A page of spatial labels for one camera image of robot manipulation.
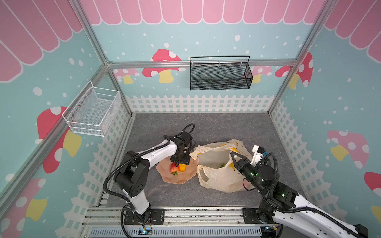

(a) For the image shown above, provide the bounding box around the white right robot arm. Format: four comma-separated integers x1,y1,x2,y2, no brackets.
230,151,368,238

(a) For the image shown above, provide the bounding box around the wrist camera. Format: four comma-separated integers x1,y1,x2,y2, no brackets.
251,145,265,166
178,131,193,148

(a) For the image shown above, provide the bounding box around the black mesh wall basket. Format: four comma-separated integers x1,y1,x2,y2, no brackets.
189,56,254,91

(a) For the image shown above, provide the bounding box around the pink scalloped fruit bowl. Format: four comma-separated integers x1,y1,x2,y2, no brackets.
156,157,199,184

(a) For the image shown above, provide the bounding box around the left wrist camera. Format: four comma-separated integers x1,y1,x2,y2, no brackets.
178,131,193,148

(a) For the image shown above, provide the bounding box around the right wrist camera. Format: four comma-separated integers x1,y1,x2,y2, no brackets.
251,145,265,166

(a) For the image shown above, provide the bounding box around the yellow lemon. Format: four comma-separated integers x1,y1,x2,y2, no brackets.
178,164,187,173

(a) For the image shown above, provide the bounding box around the white wire wall basket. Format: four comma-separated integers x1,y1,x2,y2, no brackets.
62,81,122,137

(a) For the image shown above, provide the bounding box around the beige plastic bag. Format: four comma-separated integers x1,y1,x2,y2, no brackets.
190,139,252,193

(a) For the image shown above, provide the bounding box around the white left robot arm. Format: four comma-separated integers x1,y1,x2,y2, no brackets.
103,124,195,225

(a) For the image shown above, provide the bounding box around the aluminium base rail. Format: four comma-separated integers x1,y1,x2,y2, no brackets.
77,206,280,238

